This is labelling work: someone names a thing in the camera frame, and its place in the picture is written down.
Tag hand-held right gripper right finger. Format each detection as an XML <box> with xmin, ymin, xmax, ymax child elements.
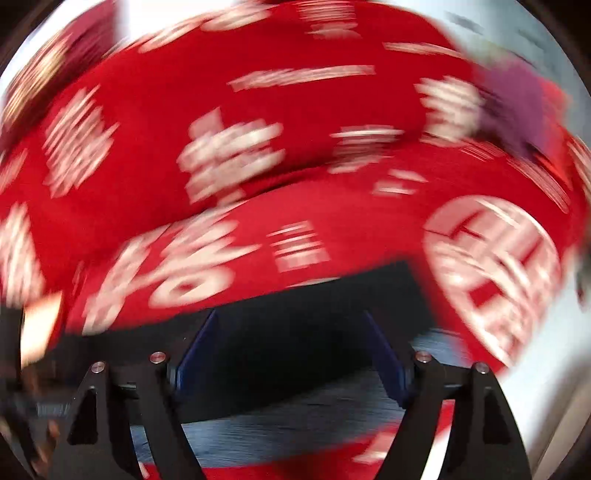
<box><xmin>362</xmin><ymin>309</ymin><xmax>533</xmax><ymax>480</ymax></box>

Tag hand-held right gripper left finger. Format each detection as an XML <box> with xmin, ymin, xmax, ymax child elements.
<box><xmin>46</xmin><ymin>309</ymin><xmax>219</xmax><ymax>480</ymax></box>

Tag black pants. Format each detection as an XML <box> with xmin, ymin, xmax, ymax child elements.
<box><xmin>46</xmin><ymin>261</ymin><xmax>467</xmax><ymax>469</ymax></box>

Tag red printed blanket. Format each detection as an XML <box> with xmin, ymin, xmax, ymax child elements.
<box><xmin>0</xmin><ymin>0</ymin><xmax>591</xmax><ymax>480</ymax></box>

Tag purple cloth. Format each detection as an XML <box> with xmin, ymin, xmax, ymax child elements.
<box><xmin>475</xmin><ymin>60</ymin><xmax>557</xmax><ymax>158</ymax></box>

